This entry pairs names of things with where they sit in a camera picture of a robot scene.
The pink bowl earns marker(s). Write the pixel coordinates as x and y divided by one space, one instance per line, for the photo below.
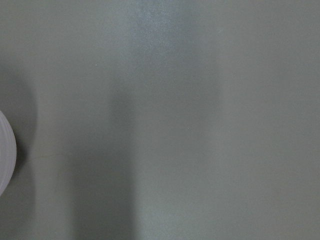
8 152

